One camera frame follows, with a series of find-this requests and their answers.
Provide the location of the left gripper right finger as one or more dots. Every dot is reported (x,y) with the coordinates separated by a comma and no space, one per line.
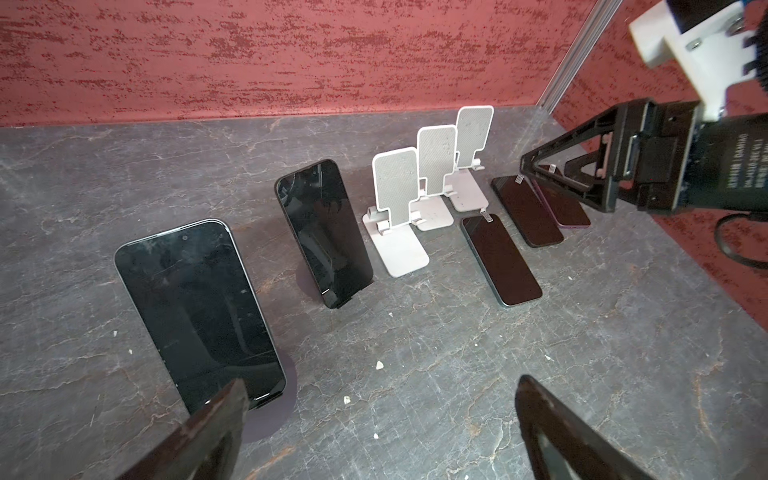
(560,445)

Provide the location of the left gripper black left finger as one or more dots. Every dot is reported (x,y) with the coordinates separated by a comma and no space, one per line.
(206,446)

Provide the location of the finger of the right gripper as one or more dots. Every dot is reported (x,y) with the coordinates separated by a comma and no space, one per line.
(593,183)
(602,127)

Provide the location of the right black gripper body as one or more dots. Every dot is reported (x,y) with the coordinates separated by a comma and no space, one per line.
(649,143)

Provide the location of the black phone with right sticker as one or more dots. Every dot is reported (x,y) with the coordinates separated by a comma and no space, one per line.
(567,213)

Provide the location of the black phone with sticker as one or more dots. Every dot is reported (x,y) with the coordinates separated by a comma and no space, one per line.
(567,213)
(535,224)

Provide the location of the black phone with middle sticker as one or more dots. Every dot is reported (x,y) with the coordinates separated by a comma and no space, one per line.
(535,224)

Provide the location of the white phone stand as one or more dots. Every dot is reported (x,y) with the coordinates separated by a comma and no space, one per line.
(388,222)
(436,148)
(473,126)

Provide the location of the black phone back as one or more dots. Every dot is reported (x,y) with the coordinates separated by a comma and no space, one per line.
(318,210)

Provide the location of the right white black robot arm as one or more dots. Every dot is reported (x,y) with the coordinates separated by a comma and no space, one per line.
(726,168)

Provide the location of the right aluminium corner post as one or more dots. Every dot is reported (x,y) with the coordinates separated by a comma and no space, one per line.
(596,22)

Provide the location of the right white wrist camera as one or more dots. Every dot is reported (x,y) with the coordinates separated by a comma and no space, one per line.
(707,39)

